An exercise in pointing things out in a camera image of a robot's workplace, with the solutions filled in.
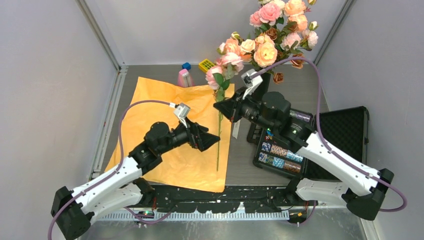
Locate cream printed ribbon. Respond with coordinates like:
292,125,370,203
232,120,241,139

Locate peach peony flower stem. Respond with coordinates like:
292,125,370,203
216,31,252,63

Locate pink metronome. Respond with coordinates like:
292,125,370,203
177,68,195,88

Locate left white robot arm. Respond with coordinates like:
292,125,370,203
47,103,220,240

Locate blue toy block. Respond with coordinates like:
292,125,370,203
181,62,192,71

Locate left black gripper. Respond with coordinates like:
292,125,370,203
157,116,219,155

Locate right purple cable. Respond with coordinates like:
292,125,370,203
250,56,408,228

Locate orange flower bouquet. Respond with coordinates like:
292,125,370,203
205,51,245,172

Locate black poker chip case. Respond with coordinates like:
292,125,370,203
247,106,370,182

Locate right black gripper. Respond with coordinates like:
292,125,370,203
215,86,276,133

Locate orange yellow wrapping paper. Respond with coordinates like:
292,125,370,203
121,77,232,193

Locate yellow toy block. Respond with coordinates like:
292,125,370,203
198,59,216,73

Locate single cream rose stem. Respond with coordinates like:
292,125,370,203
239,39,256,55

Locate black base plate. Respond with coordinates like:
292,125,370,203
120,184,319,215

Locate black vase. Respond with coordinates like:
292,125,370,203
252,73,273,101

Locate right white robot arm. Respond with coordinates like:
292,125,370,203
213,69,394,221

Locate pink flowers in vase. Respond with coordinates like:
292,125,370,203
247,0,319,69

